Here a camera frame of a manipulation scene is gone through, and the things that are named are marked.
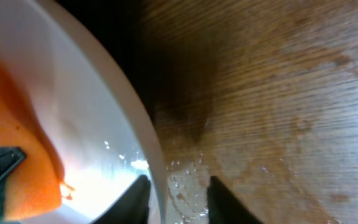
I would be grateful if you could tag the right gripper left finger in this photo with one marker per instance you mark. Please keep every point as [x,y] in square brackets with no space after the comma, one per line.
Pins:
[132,207]

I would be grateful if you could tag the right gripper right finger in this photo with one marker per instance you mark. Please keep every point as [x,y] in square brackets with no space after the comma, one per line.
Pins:
[224,207]

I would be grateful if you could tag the orange green scrub sponge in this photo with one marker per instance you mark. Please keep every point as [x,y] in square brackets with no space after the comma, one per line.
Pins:
[29,186]

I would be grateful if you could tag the pink plate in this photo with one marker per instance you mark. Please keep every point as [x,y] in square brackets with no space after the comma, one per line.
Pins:
[101,133]

